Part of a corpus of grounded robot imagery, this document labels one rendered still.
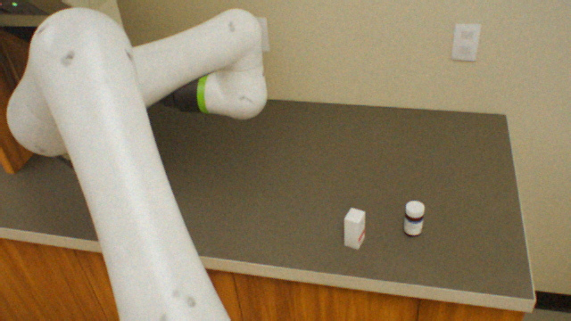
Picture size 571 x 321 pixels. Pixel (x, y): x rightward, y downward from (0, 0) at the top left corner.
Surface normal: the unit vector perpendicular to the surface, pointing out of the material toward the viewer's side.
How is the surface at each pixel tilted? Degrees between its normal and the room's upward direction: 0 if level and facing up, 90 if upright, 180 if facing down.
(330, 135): 0
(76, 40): 45
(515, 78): 90
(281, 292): 90
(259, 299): 90
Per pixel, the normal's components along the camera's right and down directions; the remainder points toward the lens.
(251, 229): -0.07, -0.78
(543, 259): -0.23, 0.62
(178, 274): 0.56, -0.47
